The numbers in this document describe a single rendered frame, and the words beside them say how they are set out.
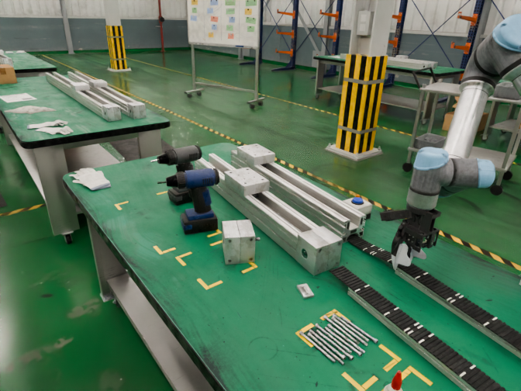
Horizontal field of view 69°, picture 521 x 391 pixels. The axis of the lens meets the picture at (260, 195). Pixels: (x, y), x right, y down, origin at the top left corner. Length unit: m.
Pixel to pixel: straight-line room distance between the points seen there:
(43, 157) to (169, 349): 1.48
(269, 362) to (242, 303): 0.20
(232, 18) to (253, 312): 6.16
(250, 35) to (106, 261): 5.21
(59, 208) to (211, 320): 1.95
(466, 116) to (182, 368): 1.32
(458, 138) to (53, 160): 2.24
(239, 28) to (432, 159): 5.97
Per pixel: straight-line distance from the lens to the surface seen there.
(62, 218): 2.83
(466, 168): 1.08
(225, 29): 6.98
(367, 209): 1.46
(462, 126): 1.26
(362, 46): 4.56
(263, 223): 1.33
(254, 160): 1.67
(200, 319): 1.00
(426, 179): 1.05
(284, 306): 1.03
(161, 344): 1.74
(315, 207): 1.39
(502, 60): 1.26
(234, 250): 1.15
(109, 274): 2.13
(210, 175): 1.26
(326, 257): 1.14
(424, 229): 1.10
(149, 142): 2.83
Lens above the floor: 1.47
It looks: 26 degrees down
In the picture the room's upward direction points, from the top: 2 degrees clockwise
